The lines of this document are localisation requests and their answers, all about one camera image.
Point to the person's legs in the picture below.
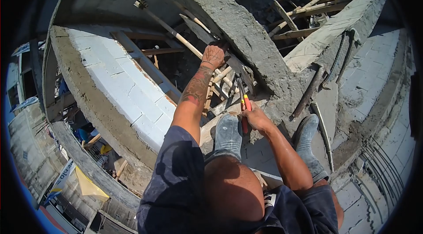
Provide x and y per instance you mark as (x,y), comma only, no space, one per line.
(228,135)

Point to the dark wooden formwork board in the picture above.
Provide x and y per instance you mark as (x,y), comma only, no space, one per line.
(201,34)

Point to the blue white banner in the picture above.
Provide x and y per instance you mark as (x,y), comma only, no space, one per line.
(60,181)

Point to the person's right hand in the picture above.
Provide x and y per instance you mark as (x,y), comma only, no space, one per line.
(257,119)

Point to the bent steel rebar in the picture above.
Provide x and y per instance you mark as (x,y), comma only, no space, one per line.
(347,54)
(334,60)

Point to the person's right fingers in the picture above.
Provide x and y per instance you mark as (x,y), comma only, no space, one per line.
(247,112)

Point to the person's left fingers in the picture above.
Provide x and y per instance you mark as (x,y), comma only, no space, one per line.
(222,46)

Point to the long bamboo pole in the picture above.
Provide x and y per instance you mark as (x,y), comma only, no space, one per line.
(171,30)

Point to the grey concrete beam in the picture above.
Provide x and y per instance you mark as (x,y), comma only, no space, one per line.
(238,25)

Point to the thin wooden edge plank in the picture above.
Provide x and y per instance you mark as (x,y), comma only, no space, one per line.
(323,135)

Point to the wooden scaffold frame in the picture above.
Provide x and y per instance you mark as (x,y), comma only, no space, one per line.
(297,9)

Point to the wooden window frame board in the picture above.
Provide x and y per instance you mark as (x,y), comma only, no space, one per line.
(145,63)

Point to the person's left hand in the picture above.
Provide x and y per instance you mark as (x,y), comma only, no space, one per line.
(213,56)

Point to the notched bamboo pole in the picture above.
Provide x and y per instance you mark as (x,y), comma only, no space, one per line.
(208,97)

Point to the rusty steel rebar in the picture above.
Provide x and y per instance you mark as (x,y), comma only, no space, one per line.
(307,92)

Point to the person's body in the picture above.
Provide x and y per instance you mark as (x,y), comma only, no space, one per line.
(171,184)

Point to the yellow tarp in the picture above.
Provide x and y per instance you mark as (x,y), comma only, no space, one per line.
(88,185)

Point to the pale wooden log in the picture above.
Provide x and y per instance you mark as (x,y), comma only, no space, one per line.
(207,131)

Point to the thin bamboo pole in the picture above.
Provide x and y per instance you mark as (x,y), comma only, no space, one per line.
(195,19)

